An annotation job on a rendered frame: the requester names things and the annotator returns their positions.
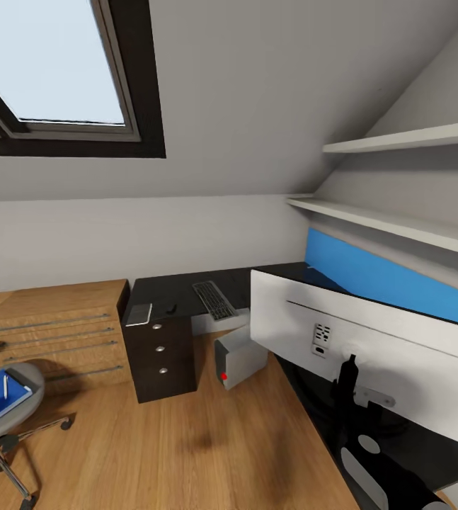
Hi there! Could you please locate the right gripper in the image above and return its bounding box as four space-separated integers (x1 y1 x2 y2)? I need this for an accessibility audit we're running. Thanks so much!
330 380 383 426

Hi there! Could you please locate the monitor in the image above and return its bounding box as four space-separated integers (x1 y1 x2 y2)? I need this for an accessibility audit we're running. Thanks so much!
251 268 458 441

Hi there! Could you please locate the keyboard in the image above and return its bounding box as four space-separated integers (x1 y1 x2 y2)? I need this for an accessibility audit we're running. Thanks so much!
193 280 239 322

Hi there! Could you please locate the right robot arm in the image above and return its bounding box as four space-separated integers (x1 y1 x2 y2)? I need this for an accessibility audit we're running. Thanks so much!
330 380 453 510

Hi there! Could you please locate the swivel chair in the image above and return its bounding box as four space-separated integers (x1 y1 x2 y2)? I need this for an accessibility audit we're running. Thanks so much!
0 362 72 510

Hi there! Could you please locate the notebook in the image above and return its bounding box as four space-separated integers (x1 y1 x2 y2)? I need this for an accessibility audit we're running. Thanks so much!
126 304 152 327

